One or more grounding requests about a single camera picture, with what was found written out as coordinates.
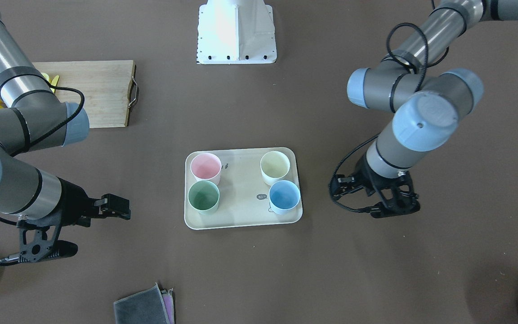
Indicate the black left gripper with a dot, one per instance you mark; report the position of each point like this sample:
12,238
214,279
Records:
369,176

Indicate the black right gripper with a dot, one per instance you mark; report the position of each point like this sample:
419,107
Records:
73,203

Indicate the blue cup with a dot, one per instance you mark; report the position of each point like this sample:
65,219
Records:
283,196

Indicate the yellow cup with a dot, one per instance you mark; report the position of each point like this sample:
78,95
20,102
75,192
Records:
274,167

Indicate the green cup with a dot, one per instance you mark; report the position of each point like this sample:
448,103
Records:
204,197

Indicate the pink cup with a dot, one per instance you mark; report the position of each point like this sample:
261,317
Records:
206,166

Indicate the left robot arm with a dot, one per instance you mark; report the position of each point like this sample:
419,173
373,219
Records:
427,111

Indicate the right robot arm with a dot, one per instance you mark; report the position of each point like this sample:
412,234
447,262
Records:
37,203

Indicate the cream tray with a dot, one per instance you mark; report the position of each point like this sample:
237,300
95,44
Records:
243,193

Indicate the grey folded cloth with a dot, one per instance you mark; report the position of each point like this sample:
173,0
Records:
151,306

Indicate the wooden cutting board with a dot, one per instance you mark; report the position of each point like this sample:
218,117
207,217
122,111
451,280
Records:
108,87

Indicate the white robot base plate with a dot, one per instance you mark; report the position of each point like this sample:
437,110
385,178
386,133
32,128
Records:
236,32

